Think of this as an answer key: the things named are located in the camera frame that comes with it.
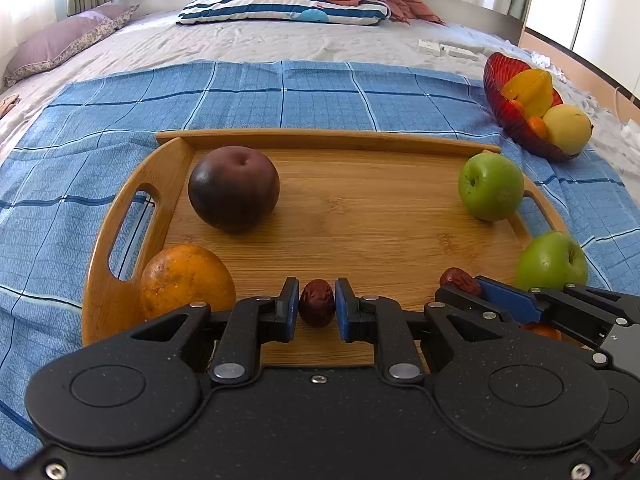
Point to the red date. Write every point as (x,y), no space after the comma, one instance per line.
(457,279)
(316,305)

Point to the red glass bowl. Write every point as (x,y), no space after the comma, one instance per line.
(505,105)

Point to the small tangerine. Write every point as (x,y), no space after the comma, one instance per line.
(537,127)
(542,331)

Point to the dark purple plum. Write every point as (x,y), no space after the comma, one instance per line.
(232,190)

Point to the blue white striped pillow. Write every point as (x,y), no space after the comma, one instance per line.
(280,7)

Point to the purple floral pillow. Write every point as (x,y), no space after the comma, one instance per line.
(60,40)

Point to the yellow starfruit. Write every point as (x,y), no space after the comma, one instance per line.
(532,92)

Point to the crumpled white cloth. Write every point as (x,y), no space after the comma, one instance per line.
(547,62)

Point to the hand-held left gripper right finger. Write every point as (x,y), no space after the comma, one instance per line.
(342,310)

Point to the grey bed sheet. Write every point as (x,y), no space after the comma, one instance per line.
(300,42)

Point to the yellow pear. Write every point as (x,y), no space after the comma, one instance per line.
(567,130)

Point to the grey bed frame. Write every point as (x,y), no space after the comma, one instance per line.
(470,12)

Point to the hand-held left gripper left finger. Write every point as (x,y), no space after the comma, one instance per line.
(290,310)

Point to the green apple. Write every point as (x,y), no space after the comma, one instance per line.
(491,187)
(550,260)

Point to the pink garment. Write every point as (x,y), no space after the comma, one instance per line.
(7,105)

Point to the large orange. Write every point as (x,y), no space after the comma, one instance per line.
(185,280)

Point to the white wardrobe door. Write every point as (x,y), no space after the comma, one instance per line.
(590,5)

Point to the blue checked cloth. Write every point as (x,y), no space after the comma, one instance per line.
(225,95)

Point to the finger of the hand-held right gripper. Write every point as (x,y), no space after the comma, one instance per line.
(460,299)
(510,300)

